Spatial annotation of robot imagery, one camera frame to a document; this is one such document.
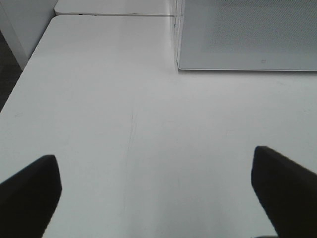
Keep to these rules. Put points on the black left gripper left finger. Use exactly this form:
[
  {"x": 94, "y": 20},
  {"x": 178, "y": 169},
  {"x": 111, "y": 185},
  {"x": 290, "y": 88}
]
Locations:
[{"x": 29, "y": 198}]

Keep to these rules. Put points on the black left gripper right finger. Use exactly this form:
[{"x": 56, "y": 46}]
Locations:
[{"x": 287, "y": 192}]

